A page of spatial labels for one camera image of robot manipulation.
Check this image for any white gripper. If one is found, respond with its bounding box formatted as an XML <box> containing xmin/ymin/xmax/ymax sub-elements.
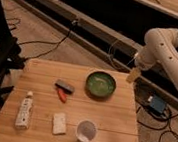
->
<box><xmin>126</xmin><ymin>49</ymin><xmax>157</xmax><ymax>83</ymax></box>

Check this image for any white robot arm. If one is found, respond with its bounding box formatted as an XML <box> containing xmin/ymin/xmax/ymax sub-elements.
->
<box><xmin>127</xmin><ymin>28</ymin><xmax>178</xmax><ymax>90</ymax></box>

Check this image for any green ceramic bowl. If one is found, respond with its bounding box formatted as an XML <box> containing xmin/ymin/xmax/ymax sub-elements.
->
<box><xmin>85</xmin><ymin>71</ymin><xmax>117</xmax><ymax>99</ymax></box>

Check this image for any blue electronic box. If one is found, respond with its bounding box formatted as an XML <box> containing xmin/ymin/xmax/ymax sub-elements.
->
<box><xmin>147</xmin><ymin>95</ymin><xmax>166</xmax><ymax>114</ymax></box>

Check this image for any red marker pen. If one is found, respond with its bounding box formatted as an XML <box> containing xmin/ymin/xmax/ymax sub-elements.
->
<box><xmin>57</xmin><ymin>88</ymin><xmax>67</xmax><ymax>103</ymax></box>

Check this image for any white tube with cap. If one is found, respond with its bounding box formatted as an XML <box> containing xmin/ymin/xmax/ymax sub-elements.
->
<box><xmin>15</xmin><ymin>91</ymin><xmax>33</xmax><ymax>129</ymax></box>

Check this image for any black floor cable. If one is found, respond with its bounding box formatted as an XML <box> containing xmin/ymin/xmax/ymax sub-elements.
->
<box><xmin>15</xmin><ymin>12</ymin><xmax>79</xmax><ymax>68</ymax></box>

